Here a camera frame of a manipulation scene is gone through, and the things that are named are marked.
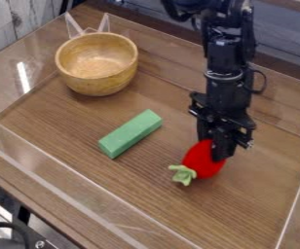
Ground black table leg bracket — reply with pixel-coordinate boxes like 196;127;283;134
13;204;58;249

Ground green rectangular block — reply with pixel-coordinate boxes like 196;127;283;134
98;109;164;159

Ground red plush strawberry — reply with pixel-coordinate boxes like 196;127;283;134
169;139;225;186

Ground black cable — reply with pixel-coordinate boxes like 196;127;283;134
243;66;269;95

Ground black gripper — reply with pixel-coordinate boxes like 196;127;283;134
189;71;257;161

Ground clear acrylic tray wall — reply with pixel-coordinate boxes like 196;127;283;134
0;9;300;249

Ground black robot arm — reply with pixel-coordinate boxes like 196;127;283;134
161;0;256;161

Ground wooden bowl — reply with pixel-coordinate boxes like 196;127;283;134
56;32;138;96

